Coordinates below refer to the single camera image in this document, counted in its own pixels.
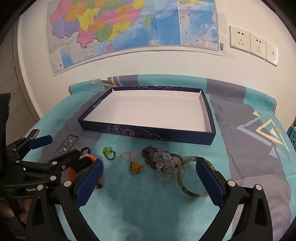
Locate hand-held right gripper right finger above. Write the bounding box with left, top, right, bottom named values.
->
left=195, top=158, right=273, bottom=241

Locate dark red bead bracelet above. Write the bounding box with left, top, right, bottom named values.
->
left=142, top=146, right=183, bottom=167

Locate white wall socket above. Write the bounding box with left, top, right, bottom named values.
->
left=229, top=25, right=251, bottom=53
left=249, top=33, right=267, bottom=59
left=265, top=41, right=279, bottom=67

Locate blue perforated plastic basket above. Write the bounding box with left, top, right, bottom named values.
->
left=287, top=126, right=296, bottom=153

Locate clear flower bead bracelet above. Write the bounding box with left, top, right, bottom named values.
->
left=153, top=149, right=182, bottom=186

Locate dark blue shallow box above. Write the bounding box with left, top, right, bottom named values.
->
left=77, top=86, right=216, bottom=146

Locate green ring with black band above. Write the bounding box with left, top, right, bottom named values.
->
left=102, top=146, right=116, bottom=161

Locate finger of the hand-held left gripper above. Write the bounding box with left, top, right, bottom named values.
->
left=22, top=149, right=81, bottom=183
left=6, top=129, right=53, bottom=163

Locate teal grey printed blanket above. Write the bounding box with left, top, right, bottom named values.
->
left=23, top=74, right=292, bottom=241

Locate grey door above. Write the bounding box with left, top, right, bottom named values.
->
left=0, top=23, right=43, bottom=149

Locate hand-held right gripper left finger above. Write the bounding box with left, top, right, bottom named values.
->
left=25, top=159, right=104, bottom=241

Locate orange smart band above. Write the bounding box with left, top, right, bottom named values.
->
left=67, top=154, right=103, bottom=189

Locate colourful wall map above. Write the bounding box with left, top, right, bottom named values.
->
left=47, top=0, right=235, bottom=77

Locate green brown bangle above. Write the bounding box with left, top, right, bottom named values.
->
left=177, top=156, right=216, bottom=198

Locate amber stone ring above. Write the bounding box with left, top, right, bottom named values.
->
left=129, top=161, right=144, bottom=174

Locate person's left hand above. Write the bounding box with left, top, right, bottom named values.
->
left=0, top=199, right=30, bottom=225

